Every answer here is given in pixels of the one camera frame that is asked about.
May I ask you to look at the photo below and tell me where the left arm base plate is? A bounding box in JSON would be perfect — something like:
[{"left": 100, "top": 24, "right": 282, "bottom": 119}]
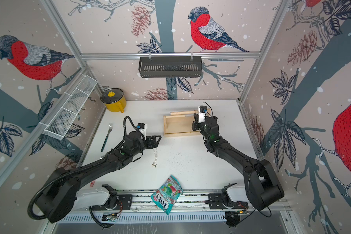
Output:
[{"left": 91, "top": 194, "right": 133, "bottom": 211}]

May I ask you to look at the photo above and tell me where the white wire mesh shelf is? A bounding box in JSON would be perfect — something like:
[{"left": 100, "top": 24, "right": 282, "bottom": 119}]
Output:
[{"left": 43, "top": 75, "right": 97, "bottom": 140}]

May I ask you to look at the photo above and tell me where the black hanging metal basket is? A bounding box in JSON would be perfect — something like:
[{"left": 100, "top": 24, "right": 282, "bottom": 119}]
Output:
[{"left": 138, "top": 56, "right": 202, "bottom": 78}]

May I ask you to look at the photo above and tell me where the teal handled fork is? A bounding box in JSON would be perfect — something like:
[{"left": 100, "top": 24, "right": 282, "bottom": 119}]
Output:
[{"left": 100, "top": 123, "right": 113, "bottom": 152}]

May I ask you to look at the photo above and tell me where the green Foxs candy bag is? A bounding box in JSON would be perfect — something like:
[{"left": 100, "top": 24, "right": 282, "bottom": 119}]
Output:
[{"left": 151, "top": 175, "right": 183, "bottom": 215}]

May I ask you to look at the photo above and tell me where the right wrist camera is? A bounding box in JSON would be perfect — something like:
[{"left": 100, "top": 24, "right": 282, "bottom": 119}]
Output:
[{"left": 198, "top": 105, "right": 208, "bottom": 123}]

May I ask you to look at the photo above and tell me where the wooden jewelry display stand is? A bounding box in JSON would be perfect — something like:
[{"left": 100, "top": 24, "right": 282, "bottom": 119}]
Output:
[{"left": 163, "top": 110, "right": 201, "bottom": 137}]

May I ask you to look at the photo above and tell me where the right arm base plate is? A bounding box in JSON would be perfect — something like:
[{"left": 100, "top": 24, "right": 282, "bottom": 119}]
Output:
[{"left": 204, "top": 194, "right": 249, "bottom": 210}]

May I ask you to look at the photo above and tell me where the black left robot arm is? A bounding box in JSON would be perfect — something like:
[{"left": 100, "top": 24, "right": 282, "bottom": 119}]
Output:
[{"left": 27, "top": 123, "right": 162, "bottom": 223}]

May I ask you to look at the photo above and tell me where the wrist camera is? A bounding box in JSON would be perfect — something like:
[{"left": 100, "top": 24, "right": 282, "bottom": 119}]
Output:
[
  {"left": 198, "top": 105, "right": 208, "bottom": 123},
  {"left": 136, "top": 123, "right": 148, "bottom": 138}
]

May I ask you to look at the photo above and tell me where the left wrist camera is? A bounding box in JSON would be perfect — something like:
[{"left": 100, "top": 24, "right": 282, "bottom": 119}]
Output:
[{"left": 136, "top": 123, "right": 148, "bottom": 138}]

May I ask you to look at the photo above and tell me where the yellow pot with lid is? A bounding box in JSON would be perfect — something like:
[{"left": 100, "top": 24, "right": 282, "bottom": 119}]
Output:
[{"left": 100, "top": 88, "right": 126, "bottom": 113}]

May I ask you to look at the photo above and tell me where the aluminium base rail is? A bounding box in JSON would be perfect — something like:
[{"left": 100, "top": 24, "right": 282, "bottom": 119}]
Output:
[{"left": 51, "top": 189, "right": 292, "bottom": 214}]

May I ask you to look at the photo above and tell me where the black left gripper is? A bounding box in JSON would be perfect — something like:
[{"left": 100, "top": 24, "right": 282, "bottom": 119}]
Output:
[{"left": 131, "top": 135, "right": 162, "bottom": 158}]

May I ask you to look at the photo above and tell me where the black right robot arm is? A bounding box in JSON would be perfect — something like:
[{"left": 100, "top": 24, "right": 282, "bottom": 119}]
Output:
[{"left": 192, "top": 114, "right": 284, "bottom": 211}]

